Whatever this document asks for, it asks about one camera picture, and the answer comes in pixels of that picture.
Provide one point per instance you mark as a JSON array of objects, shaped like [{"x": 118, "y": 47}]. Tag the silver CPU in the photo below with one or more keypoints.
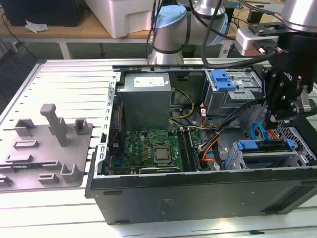
[{"x": 162, "y": 153}]

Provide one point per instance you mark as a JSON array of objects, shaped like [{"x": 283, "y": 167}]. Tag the crumpled plastic bag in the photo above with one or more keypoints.
[{"x": 36, "y": 26}]

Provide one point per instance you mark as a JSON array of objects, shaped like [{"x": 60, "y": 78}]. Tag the hard disk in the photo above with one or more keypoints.
[{"x": 247, "y": 145}]

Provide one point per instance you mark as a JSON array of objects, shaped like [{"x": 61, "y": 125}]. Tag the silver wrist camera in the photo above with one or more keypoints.
[{"x": 245, "y": 42}]

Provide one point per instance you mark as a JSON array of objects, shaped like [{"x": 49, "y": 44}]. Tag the CPU socket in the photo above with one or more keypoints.
[{"x": 162, "y": 164}]

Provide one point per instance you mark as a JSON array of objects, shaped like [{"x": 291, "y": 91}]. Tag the black RAM slot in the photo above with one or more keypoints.
[{"x": 182, "y": 148}]

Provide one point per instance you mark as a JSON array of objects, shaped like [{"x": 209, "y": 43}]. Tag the small black box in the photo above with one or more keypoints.
[{"x": 255, "y": 16}]

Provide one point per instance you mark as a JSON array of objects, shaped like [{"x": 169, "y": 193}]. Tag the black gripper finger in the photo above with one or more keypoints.
[
  {"x": 294, "y": 110},
  {"x": 273, "y": 91}
]

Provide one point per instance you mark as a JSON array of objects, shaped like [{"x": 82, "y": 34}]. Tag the grey metal disk bay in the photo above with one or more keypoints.
[{"x": 298, "y": 160}]

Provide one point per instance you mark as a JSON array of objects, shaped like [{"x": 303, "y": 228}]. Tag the green motherboard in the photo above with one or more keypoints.
[{"x": 138, "y": 148}]

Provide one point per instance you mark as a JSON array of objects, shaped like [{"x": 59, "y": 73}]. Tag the grey parts rack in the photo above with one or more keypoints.
[{"x": 37, "y": 148}]

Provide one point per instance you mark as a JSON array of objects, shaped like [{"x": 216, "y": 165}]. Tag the black bin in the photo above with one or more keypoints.
[{"x": 189, "y": 50}]

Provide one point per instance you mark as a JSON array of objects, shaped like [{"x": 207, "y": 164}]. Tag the grey power supply unit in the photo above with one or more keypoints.
[{"x": 143, "y": 104}]

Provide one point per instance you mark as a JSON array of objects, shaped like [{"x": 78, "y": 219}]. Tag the black PC case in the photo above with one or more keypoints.
[{"x": 198, "y": 198}]

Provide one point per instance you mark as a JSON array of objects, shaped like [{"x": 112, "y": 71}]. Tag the blue plastic drive latch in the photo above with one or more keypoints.
[{"x": 221, "y": 80}]

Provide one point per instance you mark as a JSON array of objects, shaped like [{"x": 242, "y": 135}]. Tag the grey metal drive cage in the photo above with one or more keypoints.
[{"x": 223, "y": 104}]

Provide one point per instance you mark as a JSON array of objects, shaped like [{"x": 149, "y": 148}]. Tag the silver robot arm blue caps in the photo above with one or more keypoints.
[{"x": 173, "y": 29}]

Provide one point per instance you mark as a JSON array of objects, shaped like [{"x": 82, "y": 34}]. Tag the black graphics card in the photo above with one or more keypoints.
[{"x": 158, "y": 170}]

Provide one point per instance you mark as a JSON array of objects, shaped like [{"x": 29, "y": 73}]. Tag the white foam box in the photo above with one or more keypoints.
[{"x": 123, "y": 19}]

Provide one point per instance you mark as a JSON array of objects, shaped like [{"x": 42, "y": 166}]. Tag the white label tag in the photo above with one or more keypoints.
[{"x": 226, "y": 50}]

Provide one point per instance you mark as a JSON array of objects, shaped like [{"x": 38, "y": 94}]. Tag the large black box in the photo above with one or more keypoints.
[{"x": 44, "y": 12}]

